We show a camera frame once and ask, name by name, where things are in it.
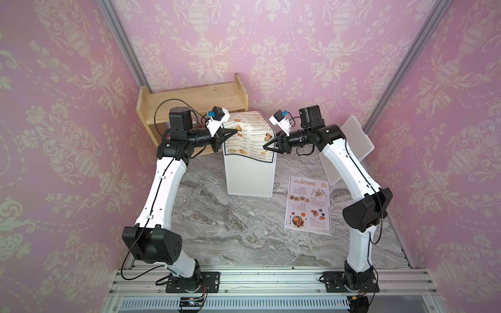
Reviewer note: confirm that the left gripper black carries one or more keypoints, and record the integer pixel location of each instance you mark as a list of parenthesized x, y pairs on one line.
[(218, 138)]

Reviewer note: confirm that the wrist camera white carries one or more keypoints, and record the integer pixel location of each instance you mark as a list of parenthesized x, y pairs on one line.
[(216, 118), (280, 119)]

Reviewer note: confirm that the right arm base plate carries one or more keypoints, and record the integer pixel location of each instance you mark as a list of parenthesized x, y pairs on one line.
[(348, 282)]

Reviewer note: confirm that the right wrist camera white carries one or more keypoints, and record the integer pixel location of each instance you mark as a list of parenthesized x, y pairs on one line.
[(280, 119)]

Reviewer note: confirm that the blue-bordered dim sum menu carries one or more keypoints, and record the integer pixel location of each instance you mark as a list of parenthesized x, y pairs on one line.
[(253, 132)]

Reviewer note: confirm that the aluminium rail frame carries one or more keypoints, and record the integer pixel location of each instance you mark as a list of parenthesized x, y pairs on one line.
[(275, 289)]

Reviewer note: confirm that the wooden shelf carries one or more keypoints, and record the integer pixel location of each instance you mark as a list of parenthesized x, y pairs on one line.
[(153, 108)]

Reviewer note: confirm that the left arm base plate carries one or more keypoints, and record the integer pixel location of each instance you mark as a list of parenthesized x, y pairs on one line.
[(204, 282)]

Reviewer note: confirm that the white acrylic menu rack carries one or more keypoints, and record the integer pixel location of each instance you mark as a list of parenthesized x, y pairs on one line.
[(246, 176)]

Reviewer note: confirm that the small circuit board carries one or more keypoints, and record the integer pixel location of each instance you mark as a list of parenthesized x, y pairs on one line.
[(191, 303)]

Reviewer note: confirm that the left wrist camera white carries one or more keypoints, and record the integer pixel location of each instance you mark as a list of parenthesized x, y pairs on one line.
[(216, 118)]

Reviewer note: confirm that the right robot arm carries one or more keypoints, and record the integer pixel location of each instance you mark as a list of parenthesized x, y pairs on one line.
[(370, 201)]

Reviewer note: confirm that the pink special menu sheet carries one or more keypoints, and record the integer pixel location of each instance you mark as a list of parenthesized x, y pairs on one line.
[(308, 206)]

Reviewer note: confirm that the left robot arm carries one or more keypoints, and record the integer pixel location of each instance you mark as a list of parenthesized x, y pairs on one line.
[(151, 239)]

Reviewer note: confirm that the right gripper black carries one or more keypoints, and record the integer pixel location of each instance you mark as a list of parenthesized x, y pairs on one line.
[(284, 143)]

